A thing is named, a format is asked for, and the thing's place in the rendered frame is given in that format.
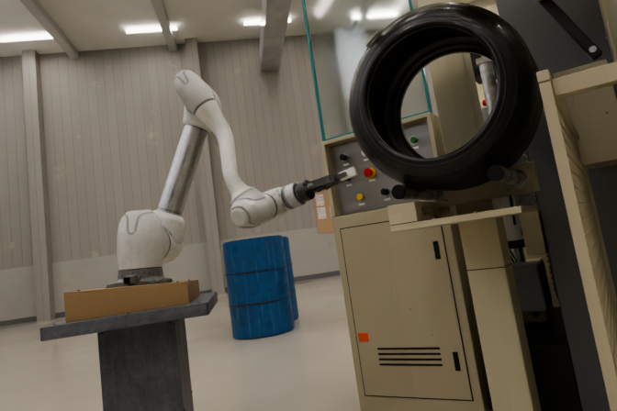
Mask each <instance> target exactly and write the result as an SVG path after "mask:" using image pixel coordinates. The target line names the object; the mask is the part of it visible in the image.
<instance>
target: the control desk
mask: <svg viewBox="0 0 617 411"><path fill-rule="evenodd" d="M401 122H402V127H403V130H404V133H405V135H406V138H407V140H408V141H409V144H410V145H411V146H412V148H413V149H415V150H416V151H417V152H418V153H419V154H420V155H421V156H422V157H424V158H425V159H429V158H435V157H440V156H443V155H445V151H444V146H443V137H442V131H441V127H440V122H439V117H438V116H436V115H435V114H433V113H431V112H427V113H424V114H420V115H417V116H414V117H408V118H404V119H401ZM320 144H321V150H322V157H323V162H324V169H325V175H326V176H327V175H330V174H332V173H333V174H335V173H338V172H342V171H344V170H347V169H349V168H352V167H354V166H356V167H357V170H358V173H359V175H356V176H354V177H352V178H349V179H347V180H344V182H343V183H339V184H337V185H335V186H333V187H332V188H330V189H328V194H329V200H330V207H331V217H333V219H332V223H333V229H334V236H335V241H336V248H337V254H338V261H339V266H340V273H341V279H342V290H343V297H344V303H345V310H346V316H347V322H348V328H349V335H350V341H351V347H352V354H353V366H354V371H355V378H356V384H357V391H358V396H359V403H360V409H361V411H493V407H492V403H491V397H490V392H489V388H488V378H487V373H486V368H485V363H484V358H483V353H482V349H481V343H480V338H479V334H478V328H477V319H476V314H475V309H474V304H473V299H472V295H471V289H470V284H469V282H468V281H469V279H468V274H467V270H466V260H465V255H464V250H463V245H462V240H461V235H460V230H459V225H458V224H452V225H445V226H439V227H433V228H419V229H411V230H403V231H395V232H391V230H390V224H389V218H388V212H387V207H388V206H392V205H398V204H404V203H408V202H420V200H398V199H396V198H394V197H393V195H392V193H391V191H392V188H393V187H394V186H395V185H397V184H403V183H399V182H397V181H395V180H393V179H391V178H389V177H388V176H386V175H385V174H383V173H382V172H381V171H379V170H378V169H377V167H376V166H375V165H374V164H373V163H372V162H371V161H370V160H368V158H367V157H366V156H365V154H364V153H363V151H362V150H361V148H360V146H359V144H358V142H357V140H356V138H355V136H354V133H352V134H349V135H345V136H342V137H338V138H335V139H329V140H326V141H322V142H321V143H320ZM403 185H405V184H403ZM358 333H368V339H369V341H364V342H360V341H359V338H358Z"/></svg>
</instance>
